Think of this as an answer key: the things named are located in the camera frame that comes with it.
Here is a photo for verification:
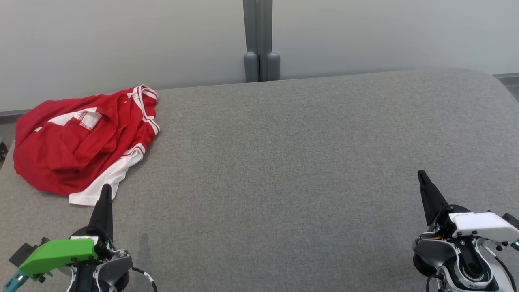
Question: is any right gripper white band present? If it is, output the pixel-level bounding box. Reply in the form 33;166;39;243
417;170;519;243

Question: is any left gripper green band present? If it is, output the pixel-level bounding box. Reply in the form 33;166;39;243
18;184;114;283

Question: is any braided black white cable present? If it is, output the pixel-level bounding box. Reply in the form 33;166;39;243
131;266;159;292

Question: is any left camera cable teal plug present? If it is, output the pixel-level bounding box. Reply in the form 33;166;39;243
3;271;30;292

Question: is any grey partition post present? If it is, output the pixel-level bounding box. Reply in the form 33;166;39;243
242;0;281;83

